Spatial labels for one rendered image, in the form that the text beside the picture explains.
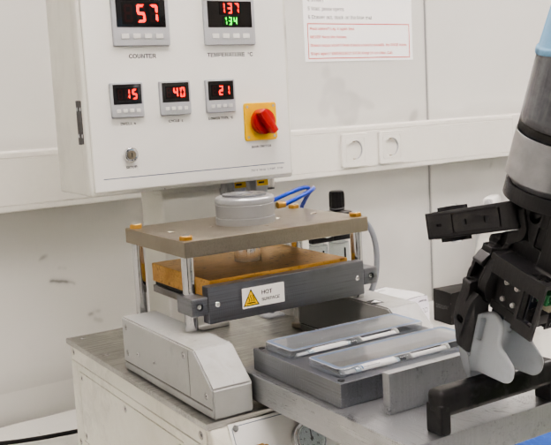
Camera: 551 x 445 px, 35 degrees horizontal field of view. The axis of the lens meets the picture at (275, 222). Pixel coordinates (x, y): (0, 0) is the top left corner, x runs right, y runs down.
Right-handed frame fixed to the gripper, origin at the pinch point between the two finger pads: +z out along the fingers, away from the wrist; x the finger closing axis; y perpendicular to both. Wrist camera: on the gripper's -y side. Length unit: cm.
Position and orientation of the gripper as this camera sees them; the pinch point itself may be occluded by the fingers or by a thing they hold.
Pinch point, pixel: (476, 372)
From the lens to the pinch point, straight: 84.6
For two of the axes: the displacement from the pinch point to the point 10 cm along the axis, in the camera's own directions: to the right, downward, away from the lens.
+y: 5.1, 4.2, -7.5
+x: 8.5, -1.2, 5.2
